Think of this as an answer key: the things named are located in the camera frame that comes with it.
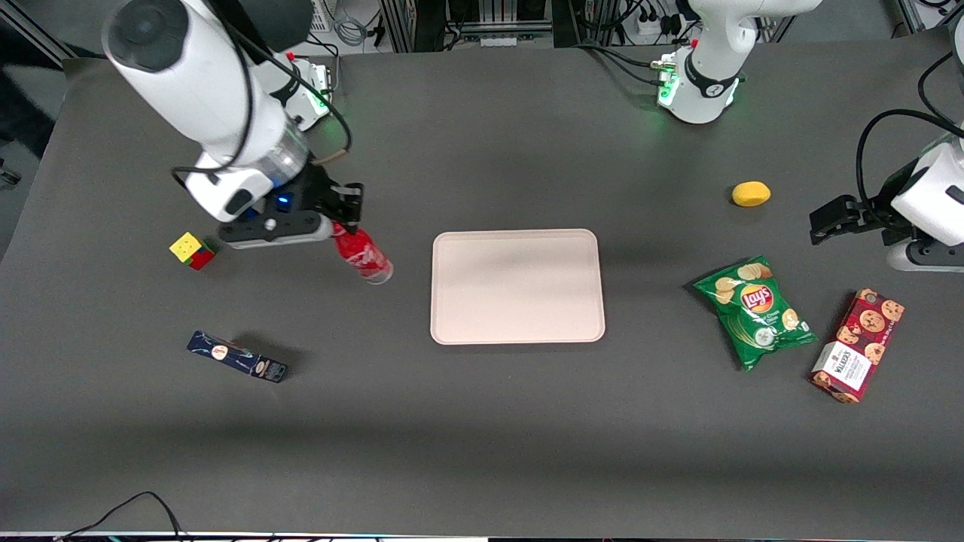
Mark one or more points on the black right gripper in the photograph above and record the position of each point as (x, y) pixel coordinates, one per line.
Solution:
(318, 191)

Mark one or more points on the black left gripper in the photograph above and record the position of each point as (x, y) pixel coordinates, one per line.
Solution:
(874, 213)

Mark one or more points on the red coke bottle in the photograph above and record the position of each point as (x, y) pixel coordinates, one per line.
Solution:
(365, 256)

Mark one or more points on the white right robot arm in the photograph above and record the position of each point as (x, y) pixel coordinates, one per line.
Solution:
(203, 90)

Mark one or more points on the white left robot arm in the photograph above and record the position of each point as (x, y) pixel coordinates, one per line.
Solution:
(700, 94)

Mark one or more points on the pale pink plastic tray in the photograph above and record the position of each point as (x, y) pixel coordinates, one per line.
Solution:
(517, 286)

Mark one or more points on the yellow lemon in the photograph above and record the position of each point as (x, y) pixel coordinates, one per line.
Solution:
(751, 193)

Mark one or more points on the green Lay's chips bag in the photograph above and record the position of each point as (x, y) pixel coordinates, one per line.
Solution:
(755, 310)

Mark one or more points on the red Walkers cookie box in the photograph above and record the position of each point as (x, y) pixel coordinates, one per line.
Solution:
(858, 346)

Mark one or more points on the multicoloured Rubik's cube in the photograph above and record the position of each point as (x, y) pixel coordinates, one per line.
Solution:
(192, 251)

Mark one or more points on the dark blue carton box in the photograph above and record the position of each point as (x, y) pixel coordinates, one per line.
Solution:
(237, 357)

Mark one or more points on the white vented box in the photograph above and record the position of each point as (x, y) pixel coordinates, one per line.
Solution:
(322, 13)

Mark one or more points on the white power strip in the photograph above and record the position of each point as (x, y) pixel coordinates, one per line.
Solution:
(654, 26)

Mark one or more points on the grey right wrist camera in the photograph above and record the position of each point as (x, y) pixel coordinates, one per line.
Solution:
(271, 229)

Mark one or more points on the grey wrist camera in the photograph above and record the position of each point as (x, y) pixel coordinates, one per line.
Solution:
(922, 257)
(271, 229)

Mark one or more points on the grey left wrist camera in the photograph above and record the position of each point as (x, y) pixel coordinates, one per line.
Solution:
(922, 257)

